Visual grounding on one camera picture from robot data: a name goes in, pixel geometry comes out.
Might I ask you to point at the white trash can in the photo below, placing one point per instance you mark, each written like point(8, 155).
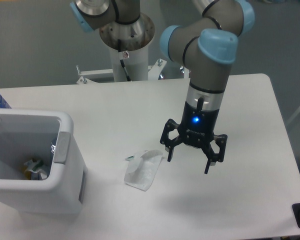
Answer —
point(27, 134)

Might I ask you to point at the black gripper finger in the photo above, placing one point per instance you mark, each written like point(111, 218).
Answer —
point(165, 140)
point(213, 157)

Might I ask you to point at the trash inside can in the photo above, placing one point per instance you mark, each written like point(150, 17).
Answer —
point(38, 169)

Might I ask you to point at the white plastic wrapper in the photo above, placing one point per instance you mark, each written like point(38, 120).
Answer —
point(142, 168)

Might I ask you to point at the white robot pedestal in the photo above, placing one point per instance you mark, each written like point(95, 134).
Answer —
point(128, 46)

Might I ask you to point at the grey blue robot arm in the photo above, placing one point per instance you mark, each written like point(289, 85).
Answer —
point(207, 48)

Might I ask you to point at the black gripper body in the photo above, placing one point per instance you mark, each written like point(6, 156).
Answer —
point(197, 127)

